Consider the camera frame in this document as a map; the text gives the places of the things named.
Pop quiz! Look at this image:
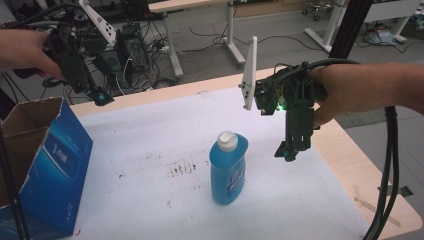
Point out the beige tape strip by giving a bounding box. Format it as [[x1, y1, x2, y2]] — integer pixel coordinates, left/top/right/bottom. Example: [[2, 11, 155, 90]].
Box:
[[353, 194, 402, 228]]

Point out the white desk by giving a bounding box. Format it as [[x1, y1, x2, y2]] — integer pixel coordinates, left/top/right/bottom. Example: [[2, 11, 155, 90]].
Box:
[[148, 0, 248, 79], [303, 0, 424, 53]]

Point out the grey-green carpet tile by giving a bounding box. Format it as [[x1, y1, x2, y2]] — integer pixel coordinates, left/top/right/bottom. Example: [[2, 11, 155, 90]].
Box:
[[334, 108, 389, 130]]

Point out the black metal stand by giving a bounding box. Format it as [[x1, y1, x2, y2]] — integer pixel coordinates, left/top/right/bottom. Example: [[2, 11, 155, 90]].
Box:
[[328, 0, 374, 59]]

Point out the tangle of floor cables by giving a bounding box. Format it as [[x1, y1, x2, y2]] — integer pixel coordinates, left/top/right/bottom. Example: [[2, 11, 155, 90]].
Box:
[[139, 19, 179, 92]]

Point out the office chair base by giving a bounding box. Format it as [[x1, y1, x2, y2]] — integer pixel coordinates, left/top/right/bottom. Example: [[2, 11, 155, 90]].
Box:
[[301, 0, 334, 22]]

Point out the white power strip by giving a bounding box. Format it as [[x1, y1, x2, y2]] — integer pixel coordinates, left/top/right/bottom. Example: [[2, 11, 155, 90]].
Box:
[[151, 44, 172, 55]]

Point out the blue liquid bottle white cap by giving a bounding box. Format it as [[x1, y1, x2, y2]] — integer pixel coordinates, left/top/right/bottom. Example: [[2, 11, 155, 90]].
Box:
[[209, 130, 249, 207]]

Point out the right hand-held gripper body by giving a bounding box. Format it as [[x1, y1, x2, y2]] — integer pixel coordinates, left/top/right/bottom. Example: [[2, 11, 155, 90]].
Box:
[[241, 36, 328, 152]]

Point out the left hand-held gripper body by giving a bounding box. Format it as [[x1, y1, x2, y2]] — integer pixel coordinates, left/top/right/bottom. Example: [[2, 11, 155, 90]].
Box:
[[42, 0, 117, 94]]

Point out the black floor cable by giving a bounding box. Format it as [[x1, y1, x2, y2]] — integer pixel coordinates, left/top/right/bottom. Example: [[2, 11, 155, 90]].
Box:
[[258, 34, 325, 53]]

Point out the blue cardboard box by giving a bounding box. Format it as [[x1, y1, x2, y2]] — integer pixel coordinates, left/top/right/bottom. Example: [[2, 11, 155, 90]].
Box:
[[0, 96, 94, 240]]

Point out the black computer tower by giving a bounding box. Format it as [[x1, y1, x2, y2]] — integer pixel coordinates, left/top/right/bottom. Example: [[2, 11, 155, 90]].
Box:
[[120, 23, 148, 70]]

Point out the person's left hand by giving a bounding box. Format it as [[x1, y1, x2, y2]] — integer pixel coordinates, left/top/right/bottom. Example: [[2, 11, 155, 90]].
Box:
[[0, 29, 67, 82]]

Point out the grey crumpled cloth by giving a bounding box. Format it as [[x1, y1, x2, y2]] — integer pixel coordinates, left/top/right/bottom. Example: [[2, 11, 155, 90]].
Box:
[[363, 28, 398, 47]]

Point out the white table cover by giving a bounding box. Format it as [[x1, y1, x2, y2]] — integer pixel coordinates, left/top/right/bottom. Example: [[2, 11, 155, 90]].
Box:
[[68, 87, 371, 240]]

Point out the person's right hand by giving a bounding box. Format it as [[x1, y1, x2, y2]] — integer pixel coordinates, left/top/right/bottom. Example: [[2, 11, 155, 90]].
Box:
[[308, 63, 368, 129]]

